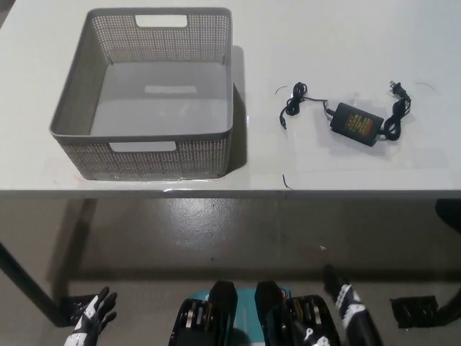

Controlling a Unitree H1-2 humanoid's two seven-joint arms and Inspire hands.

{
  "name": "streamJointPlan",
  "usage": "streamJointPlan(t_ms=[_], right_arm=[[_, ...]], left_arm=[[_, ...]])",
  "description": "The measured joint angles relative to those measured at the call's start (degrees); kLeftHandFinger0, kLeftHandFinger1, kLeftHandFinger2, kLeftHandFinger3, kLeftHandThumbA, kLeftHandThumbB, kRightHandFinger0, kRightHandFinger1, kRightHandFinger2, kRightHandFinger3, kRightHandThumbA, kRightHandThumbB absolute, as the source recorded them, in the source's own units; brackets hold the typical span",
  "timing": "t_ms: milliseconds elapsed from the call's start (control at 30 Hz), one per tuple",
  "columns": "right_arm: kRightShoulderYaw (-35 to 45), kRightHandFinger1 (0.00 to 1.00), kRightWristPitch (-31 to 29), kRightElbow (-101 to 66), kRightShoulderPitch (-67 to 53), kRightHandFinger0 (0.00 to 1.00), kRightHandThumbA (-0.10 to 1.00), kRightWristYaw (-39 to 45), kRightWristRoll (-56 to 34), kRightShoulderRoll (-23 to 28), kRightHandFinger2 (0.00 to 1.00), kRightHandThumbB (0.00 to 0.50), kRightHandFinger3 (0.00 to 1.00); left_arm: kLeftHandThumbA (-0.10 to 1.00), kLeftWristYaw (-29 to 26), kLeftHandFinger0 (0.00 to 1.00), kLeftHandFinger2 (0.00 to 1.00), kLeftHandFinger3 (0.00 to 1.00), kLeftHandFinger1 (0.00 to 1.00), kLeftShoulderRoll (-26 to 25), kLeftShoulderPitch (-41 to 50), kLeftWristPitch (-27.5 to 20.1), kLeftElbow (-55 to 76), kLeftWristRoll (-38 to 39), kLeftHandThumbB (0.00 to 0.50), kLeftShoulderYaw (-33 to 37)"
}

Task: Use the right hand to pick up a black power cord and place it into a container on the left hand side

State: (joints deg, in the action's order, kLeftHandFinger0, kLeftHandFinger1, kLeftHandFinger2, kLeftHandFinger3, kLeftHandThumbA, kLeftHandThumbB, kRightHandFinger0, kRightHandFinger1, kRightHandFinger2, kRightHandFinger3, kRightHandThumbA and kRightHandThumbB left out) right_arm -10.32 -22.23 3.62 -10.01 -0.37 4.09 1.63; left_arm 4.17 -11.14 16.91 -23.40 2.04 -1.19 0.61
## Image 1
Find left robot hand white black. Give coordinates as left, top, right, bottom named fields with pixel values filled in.
left=73, top=286, right=118, bottom=337

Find black table leg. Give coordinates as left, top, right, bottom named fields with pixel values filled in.
left=437, top=288, right=461, bottom=321
left=0, top=240, right=70, bottom=327

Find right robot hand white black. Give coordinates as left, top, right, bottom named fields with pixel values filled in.
left=304, top=265, right=366, bottom=346

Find black table foot plate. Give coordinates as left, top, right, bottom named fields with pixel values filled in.
left=60, top=294, right=95, bottom=326
left=390, top=295, right=441, bottom=329

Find grey perforated plastic basket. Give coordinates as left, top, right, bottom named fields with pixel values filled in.
left=48, top=6, right=243, bottom=182

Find black power adapter with cord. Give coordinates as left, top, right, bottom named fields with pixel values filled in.
left=279, top=80, right=413, bottom=148

